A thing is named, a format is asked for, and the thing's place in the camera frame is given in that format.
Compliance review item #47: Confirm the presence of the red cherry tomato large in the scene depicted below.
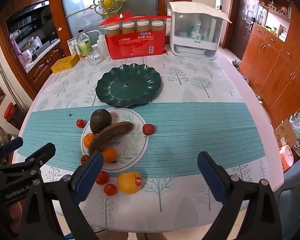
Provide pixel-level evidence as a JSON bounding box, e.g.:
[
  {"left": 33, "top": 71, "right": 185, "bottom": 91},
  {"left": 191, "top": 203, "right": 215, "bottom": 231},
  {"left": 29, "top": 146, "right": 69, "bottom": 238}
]
[{"left": 96, "top": 171, "right": 109, "bottom": 185}]

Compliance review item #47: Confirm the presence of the red cherry tomato small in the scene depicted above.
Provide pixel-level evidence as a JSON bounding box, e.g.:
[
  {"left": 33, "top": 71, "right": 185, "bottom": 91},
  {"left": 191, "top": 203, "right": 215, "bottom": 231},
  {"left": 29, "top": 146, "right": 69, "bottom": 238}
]
[{"left": 103, "top": 184, "right": 117, "bottom": 196}]

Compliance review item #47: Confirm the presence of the small yellow-orange tangerine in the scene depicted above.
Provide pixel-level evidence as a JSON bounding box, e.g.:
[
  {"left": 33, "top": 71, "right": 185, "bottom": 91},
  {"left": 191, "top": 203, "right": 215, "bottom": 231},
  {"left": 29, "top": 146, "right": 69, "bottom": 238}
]
[{"left": 83, "top": 133, "right": 96, "bottom": 149}]

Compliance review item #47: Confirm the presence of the brown overripe banana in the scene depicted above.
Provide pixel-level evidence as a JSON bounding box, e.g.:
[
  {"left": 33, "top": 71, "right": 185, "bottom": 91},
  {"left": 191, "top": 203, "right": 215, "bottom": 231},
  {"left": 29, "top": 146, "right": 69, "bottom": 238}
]
[{"left": 89, "top": 121, "right": 134, "bottom": 155}]

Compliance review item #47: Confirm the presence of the orange mandarin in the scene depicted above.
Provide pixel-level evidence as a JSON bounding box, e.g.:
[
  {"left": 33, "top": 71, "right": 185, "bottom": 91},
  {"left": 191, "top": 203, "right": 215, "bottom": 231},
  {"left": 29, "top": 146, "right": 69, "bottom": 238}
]
[{"left": 102, "top": 147, "right": 117, "bottom": 163}]

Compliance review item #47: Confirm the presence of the large yellow orange with sticker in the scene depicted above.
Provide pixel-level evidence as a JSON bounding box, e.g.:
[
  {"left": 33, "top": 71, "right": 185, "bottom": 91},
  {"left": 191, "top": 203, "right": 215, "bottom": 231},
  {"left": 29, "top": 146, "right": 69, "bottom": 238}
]
[{"left": 117, "top": 172, "right": 142, "bottom": 195}]

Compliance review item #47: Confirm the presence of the dark avocado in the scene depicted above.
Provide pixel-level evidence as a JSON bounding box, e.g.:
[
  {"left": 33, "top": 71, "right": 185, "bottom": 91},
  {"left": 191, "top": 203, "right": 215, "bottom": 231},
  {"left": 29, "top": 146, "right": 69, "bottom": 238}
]
[{"left": 90, "top": 109, "right": 112, "bottom": 134}]

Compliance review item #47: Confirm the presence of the tree print tablecloth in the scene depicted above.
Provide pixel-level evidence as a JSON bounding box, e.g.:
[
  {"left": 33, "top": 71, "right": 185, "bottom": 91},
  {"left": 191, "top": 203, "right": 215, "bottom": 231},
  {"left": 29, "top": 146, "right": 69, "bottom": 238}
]
[{"left": 20, "top": 51, "right": 284, "bottom": 233}]

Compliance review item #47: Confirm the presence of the yellow tin box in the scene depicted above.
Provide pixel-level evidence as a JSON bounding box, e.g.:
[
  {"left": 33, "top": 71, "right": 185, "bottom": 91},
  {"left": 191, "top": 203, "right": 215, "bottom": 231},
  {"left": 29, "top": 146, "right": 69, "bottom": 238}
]
[{"left": 51, "top": 55, "right": 79, "bottom": 74}]

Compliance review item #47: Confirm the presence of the white round printed placemat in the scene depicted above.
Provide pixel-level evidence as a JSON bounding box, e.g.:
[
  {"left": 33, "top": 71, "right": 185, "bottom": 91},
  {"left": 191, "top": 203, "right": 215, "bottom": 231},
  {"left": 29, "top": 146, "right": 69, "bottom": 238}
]
[{"left": 80, "top": 107, "right": 150, "bottom": 171}]

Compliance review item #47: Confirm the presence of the small silver can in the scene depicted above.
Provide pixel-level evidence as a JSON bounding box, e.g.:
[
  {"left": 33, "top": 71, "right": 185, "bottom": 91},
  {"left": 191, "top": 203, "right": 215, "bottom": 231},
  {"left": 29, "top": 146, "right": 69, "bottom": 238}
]
[{"left": 74, "top": 44, "right": 83, "bottom": 59}]

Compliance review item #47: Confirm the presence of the white small carton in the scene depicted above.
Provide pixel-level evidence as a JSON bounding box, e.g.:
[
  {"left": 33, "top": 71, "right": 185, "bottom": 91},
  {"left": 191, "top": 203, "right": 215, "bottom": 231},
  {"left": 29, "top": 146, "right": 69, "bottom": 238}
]
[{"left": 67, "top": 37, "right": 77, "bottom": 55}]

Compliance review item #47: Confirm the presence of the clear drinking glass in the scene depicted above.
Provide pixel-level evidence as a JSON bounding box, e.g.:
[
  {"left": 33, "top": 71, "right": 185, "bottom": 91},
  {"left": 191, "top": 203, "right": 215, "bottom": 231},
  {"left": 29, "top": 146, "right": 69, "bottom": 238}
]
[{"left": 87, "top": 48, "right": 102, "bottom": 66}]

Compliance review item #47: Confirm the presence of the clear bottle green label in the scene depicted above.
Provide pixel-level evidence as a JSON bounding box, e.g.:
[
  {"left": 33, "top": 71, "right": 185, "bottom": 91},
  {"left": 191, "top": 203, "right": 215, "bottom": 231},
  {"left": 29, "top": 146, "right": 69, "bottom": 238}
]
[{"left": 78, "top": 29, "right": 92, "bottom": 57}]

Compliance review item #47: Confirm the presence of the dark green scalloped plate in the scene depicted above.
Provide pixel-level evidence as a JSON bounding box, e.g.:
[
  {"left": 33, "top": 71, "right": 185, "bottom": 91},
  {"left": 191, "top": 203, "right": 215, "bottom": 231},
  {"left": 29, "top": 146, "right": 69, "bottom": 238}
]
[{"left": 96, "top": 63, "right": 161, "bottom": 108}]

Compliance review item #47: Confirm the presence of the white squeeze wash bottle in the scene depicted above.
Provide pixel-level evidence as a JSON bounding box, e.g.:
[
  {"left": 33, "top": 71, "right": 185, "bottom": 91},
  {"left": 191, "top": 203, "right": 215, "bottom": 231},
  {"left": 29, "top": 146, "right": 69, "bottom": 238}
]
[{"left": 88, "top": 30, "right": 110, "bottom": 59}]

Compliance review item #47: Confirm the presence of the red paper cup package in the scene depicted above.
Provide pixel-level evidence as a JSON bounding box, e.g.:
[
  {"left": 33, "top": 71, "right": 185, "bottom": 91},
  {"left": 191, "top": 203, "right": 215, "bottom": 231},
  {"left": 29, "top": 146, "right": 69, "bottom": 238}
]
[{"left": 98, "top": 13, "right": 171, "bottom": 60}]

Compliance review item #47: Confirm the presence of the wooden cabinet right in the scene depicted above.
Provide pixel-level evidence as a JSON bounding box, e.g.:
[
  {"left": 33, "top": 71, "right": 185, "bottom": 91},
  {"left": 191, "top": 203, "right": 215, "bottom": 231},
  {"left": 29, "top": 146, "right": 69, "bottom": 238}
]
[{"left": 239, "top": 5, "right": 300, "bottom": 127}]

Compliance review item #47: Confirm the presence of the white sterilizer cabinet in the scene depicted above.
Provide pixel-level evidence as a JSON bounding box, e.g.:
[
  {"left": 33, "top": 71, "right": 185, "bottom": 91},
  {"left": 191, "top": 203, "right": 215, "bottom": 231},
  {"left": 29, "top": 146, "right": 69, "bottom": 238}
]
[{"left": 168, "top": 1, "right": 231, "bottom": 60}]

